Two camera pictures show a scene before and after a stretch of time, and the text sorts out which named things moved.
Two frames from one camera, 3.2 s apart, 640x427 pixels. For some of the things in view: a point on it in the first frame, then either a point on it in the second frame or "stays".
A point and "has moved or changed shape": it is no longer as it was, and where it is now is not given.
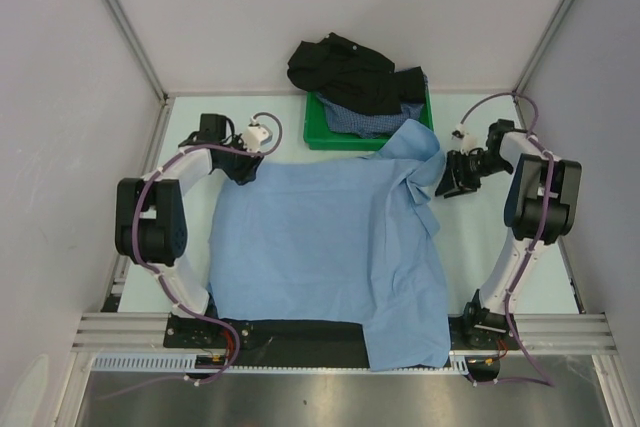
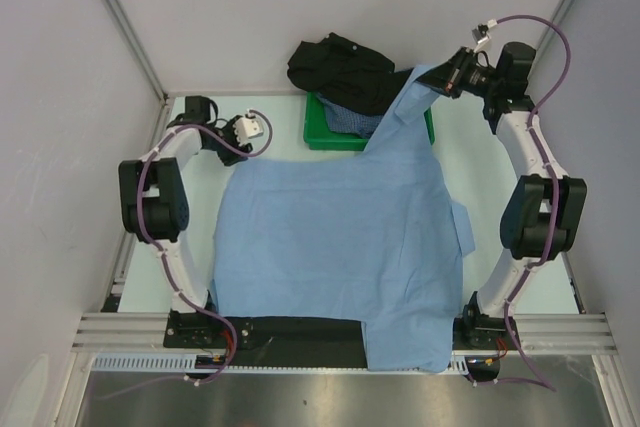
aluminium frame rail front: x=538 y=333 stays
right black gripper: x=456 y=182 → x=449 y=77
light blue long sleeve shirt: x=339 y=240 has moved or changed shape
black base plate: x=315 y=342 stays
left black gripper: x=247 y=171 → x=229 y=126
